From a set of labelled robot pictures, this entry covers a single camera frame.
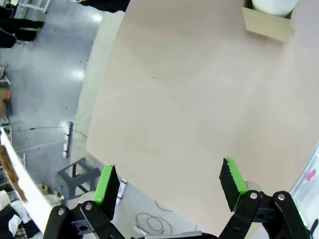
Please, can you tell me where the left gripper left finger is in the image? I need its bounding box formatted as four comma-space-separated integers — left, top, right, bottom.
43, 164, 128, 239

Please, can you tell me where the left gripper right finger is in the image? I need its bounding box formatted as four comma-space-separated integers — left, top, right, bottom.
218, 157, 313, 239

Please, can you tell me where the small cardboard box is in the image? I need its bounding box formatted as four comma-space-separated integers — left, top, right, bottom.
242, 0, 296, 43

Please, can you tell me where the white paper cup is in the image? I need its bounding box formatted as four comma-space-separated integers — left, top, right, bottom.
251, 0, 299, 18

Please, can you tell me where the grey stool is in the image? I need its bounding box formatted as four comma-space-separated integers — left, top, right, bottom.
55, 157, 101, 200

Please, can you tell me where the white power strip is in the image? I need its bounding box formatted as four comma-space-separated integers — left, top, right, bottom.
61, 121, 74, 159

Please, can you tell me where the white table with furry item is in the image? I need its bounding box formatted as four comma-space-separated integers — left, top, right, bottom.
0, 126, 54, 233

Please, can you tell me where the brown furry item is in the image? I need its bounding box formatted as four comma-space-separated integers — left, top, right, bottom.
0, 145, 28, 204

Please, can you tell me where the grey floor cable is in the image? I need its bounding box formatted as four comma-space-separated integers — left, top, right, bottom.
135, 200, 200, 236

